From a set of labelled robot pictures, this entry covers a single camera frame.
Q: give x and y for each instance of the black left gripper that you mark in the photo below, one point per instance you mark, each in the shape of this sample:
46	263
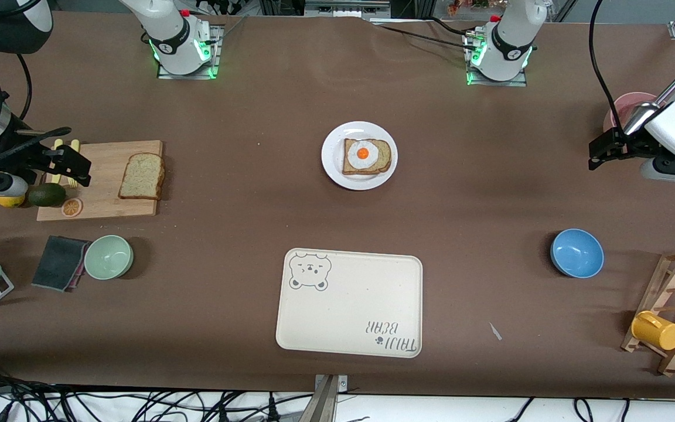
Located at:
632	142

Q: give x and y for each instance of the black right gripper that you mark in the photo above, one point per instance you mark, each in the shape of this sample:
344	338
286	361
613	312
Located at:
14	153

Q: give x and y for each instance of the plain bread slice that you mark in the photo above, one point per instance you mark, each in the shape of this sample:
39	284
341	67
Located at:
141	176

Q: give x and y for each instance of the fried egg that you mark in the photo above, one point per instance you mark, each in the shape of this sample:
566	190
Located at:
362	154

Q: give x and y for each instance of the white round plate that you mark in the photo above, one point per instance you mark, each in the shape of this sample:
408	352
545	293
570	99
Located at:
331	170

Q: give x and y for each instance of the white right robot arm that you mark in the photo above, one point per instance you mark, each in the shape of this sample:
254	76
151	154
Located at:
176	44

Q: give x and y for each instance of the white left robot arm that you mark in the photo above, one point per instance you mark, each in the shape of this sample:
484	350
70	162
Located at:
510	47

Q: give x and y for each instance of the yellow plastic fork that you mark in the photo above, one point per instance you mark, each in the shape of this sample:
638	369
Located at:
74	143

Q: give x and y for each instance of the yellow plastic knife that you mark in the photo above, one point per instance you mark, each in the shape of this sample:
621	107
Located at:
58	143

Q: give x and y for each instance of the green avocado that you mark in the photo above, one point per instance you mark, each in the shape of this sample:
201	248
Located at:
47	195

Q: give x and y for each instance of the wooden cutting board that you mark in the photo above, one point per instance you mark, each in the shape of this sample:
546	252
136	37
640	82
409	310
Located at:
103	187

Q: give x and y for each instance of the pink bowl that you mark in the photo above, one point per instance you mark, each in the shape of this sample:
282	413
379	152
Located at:
621	105

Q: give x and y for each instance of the orange slice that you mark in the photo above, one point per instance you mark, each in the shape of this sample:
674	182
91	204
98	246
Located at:
72	207

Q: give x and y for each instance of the metal scoop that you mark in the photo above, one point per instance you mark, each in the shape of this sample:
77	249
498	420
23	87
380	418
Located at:
642	114

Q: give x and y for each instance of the yellow lemon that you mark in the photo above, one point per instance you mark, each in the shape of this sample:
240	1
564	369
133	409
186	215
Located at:
9	201

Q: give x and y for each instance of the dark grey cloth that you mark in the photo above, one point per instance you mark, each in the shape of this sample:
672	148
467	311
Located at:
59	262

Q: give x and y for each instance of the pale green bowl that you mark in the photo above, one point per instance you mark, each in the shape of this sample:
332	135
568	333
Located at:
108	258

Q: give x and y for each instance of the pink cloth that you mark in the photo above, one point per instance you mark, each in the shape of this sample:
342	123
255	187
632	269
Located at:
78	278

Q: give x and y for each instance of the blue bowl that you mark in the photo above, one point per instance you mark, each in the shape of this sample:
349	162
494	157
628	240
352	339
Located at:
577	253

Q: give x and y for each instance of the yellow mug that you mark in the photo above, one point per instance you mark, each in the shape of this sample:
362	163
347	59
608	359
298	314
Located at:
657	331

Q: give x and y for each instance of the small white paper scrap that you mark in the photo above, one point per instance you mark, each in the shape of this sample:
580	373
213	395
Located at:
495	332

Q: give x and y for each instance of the cream tray with bear print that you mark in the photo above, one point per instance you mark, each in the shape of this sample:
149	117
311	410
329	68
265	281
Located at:
349	305

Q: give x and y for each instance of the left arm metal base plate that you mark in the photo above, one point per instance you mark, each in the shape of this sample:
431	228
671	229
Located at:
472	79

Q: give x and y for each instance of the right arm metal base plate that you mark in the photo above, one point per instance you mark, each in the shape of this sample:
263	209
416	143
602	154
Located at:
215	53

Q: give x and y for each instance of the aluminium frame structure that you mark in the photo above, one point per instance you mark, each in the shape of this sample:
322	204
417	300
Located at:
343	7

